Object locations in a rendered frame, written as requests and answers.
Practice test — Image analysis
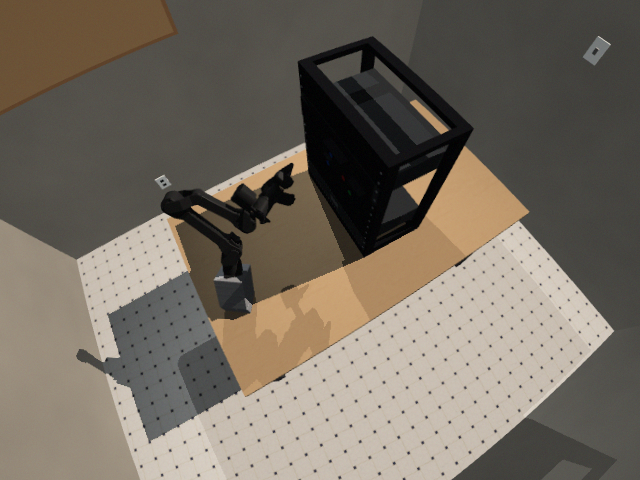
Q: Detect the black server rack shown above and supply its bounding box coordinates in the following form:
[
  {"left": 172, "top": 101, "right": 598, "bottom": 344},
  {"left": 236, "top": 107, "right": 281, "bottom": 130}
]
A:
[{"left": 298, "top": 36, "right": 474, "bottom": 257}]

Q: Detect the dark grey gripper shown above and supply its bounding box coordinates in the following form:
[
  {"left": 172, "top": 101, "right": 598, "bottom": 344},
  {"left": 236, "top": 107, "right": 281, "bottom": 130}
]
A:
[{"left": 258, "top": 163, "right": 294, "bottom": 206}]

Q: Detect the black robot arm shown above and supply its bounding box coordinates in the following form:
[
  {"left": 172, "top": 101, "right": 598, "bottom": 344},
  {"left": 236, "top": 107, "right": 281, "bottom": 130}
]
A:
[{"left": 161, "top": 183, "right": 296, "bottom": 279}]

